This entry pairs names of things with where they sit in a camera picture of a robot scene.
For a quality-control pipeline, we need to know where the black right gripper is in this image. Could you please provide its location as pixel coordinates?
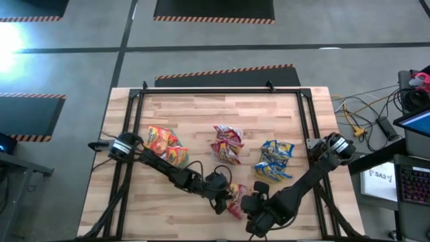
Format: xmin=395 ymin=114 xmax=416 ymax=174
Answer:
xmin=240 ymin=180 xmax=287 ymax=239

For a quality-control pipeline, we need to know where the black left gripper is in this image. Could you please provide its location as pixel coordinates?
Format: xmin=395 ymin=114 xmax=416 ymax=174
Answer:
xmin=202 ymin=172 xmax=235 ymax=216

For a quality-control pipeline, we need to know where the red Maruchan beef noodle pack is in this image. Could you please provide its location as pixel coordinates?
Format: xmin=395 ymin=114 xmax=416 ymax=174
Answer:
xmin=210 ymin=140 xmax=245 ymax=166
xmin=213 ymin=124 xmax=245 ymax=145
xmin=226 ymin=183 xmax=252 ymax=220

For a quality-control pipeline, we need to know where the clear plastic container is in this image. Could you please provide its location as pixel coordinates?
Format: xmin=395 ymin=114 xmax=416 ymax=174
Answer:
xmin=210 ymin=124 xmax=245 ymax=167

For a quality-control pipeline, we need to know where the green plastic container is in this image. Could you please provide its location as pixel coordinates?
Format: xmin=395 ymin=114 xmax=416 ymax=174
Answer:
xmin=143 ymin=125 xmax=191 ymax=169

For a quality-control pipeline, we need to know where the yellow plastic container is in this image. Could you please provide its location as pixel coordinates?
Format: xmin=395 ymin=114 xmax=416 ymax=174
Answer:
xmin=253 ymin=139 xmax=297 ymax=184

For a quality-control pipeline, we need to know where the black hazard-striped floor mat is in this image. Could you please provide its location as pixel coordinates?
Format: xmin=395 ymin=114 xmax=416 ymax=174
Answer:
xmin=0 ymin=93 xmax=67 ymax=143
xmin=154 ymin=64 xmax=302 ymax=89
xmin=153 ymin=0 xmax=275 ymax=25
xmin=0 ymin=0 xmax=70 ymax=23

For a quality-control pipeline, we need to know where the white SA3 sign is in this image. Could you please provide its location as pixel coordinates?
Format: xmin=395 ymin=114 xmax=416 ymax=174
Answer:
xmin=359 ymin=161 xmax=399 ymax=202

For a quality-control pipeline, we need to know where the black power brick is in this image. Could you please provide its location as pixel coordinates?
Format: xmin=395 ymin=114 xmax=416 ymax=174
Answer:
xmin=375 ymin=116 xmax=401 ymax=142

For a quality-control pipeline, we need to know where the dark computer desk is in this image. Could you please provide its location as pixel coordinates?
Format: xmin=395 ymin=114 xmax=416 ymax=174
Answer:
xmin=347 ymin=137 xmax=430 ymax=242

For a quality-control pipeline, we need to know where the backlit black keyboard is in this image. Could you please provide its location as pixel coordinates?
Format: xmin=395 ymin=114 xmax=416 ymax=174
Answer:
xmin=399 ymin=166 xmax=430 ymax=206

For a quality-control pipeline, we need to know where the laptop with blue screen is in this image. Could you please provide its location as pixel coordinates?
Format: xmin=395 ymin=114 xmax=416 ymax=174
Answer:
xmin=392 ymin=109 xmax=430 ymax=138

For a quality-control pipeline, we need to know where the grey equipment case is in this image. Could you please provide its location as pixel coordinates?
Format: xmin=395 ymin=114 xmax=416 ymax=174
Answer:
xmin=398 ymin=69 xmax=430 ymax=115

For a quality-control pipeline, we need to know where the grey side desk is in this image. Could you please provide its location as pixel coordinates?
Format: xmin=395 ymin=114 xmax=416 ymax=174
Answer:
xmin=0 ymin=151 xmax=54 ymax=242

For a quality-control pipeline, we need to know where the pink plastic item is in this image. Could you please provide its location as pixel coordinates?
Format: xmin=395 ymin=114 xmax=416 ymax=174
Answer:
xmin=408 ymin=72 xmax=430 ymax=94

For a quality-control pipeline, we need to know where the black device with blue light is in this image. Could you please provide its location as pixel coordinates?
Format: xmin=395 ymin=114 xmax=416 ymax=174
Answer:
xmin=0 ymin=132 xmax=18 ymax=155

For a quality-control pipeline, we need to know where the black aluminium table frame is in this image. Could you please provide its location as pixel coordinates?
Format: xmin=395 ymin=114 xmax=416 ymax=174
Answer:
xmin=79 ymin=80 xmax=370 ymax=242

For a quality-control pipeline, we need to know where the yellow cable with plug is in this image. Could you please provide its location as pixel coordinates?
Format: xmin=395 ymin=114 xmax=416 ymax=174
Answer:
xmin=341 ymin=95 xmax=400 ymax=138

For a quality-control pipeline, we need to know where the grey floor cable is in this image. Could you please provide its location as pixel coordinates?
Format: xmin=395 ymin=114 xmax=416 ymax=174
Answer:
xmin=331 ymin=83 xmax=400 ymax=102

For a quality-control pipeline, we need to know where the coiled black cable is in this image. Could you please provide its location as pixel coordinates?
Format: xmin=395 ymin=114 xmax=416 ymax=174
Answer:
xmin=401 ymin=89 xmax=430 ymax=114

